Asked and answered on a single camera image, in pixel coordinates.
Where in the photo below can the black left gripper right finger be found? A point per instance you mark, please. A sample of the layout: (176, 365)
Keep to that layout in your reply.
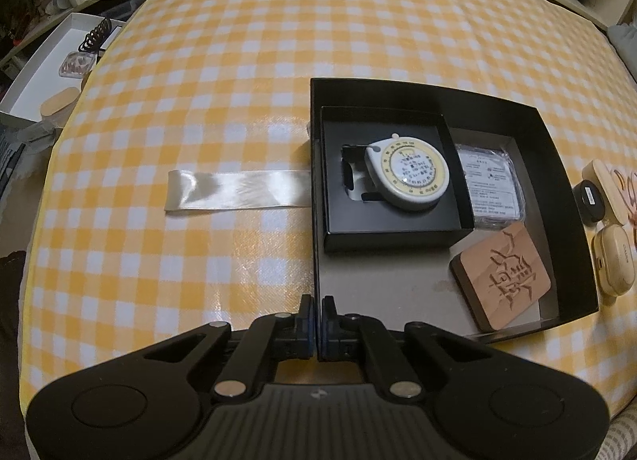
(337, 339)

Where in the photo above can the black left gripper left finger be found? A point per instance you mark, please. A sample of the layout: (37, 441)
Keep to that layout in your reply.
(296, 332)

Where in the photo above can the large black cardboard box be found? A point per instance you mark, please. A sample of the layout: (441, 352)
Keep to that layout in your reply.
(397, 286)

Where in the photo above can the carved wooden coaster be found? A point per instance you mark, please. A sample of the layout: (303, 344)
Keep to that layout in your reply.
(501, 277)

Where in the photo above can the white round tape measure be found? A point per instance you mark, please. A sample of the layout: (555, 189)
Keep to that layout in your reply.
(408, 172)

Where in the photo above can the clear packet with label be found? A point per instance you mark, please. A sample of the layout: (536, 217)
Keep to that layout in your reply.
(497, 198)

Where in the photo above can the gold earbud charging case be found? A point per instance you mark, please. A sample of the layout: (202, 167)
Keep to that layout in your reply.
(614, 265)

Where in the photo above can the small black insert box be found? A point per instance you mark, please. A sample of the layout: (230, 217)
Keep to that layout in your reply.
(348, 213)

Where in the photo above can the clear adhesive tape strip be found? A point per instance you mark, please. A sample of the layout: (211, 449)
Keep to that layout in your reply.
(233, 191)

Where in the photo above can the yellow white checkered tablecloth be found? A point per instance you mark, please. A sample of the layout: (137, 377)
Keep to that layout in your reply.
(224, 85)

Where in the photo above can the small black round case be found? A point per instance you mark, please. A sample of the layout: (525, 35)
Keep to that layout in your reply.
(588, 199)

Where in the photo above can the light wooden oval block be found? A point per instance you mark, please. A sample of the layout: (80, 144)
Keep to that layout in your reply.
(598, 173)

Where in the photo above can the wooden oval lid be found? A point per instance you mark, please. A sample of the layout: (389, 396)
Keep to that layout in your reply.
(60, 102)

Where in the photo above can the clear pink patterned case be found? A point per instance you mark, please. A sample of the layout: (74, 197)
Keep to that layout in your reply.
(77, 65)

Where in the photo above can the white tray box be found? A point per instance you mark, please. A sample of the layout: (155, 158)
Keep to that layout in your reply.
(40, 79)

